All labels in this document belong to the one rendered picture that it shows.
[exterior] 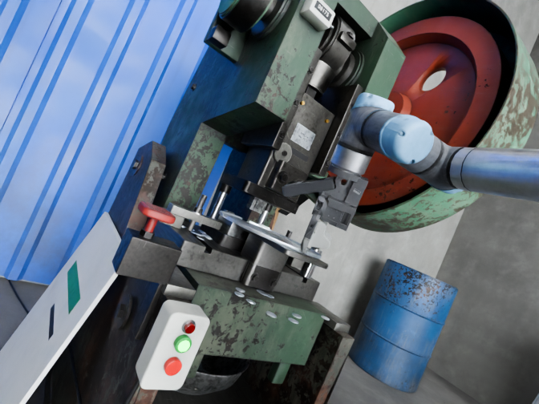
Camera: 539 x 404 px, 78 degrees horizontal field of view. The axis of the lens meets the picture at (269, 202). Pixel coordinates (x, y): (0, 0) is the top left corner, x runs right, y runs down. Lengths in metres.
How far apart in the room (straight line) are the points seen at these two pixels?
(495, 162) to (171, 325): 0.56
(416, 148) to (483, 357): 3.56
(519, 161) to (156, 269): 0.60
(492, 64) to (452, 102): 0.13
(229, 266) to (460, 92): 0.86
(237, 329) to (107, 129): 1.42
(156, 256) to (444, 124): 0.91
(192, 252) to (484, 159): 0.59
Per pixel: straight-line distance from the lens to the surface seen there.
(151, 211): 0.60
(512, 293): 4.02
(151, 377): 0.64
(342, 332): 0.98
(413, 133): 0.58
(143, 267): 0.63
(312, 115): 0.96
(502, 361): 4.00
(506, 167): 0.60
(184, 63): 2.08
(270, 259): 0.84
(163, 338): 0.60
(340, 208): 0.70
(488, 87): 1.13
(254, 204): 0.96
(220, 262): 0.81
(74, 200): 2.00
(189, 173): 1.07
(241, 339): 0.82
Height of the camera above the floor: 0.84
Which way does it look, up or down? 2 degrees up
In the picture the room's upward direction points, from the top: 24 degrees clockwise
